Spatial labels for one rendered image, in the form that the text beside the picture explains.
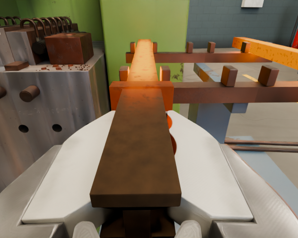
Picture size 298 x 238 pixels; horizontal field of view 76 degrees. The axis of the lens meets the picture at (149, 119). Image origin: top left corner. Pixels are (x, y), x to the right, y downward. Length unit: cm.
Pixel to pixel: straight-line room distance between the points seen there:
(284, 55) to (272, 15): 771
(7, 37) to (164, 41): 41
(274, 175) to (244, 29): 720
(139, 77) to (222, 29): 708
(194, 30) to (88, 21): 600
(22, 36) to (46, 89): 13
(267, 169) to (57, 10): 98
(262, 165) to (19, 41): 66
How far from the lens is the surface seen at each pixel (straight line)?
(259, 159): 57
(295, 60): 37
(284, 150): 62
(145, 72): 19
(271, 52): 42
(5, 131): 63
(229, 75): 23
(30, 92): 49
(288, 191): 51
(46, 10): 106
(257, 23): 783
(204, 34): 701
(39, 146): 61
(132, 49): 42
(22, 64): 55
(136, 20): 64
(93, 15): 100
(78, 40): 52
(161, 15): 64
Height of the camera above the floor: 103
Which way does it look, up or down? 29 degrees down
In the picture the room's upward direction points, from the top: straight up
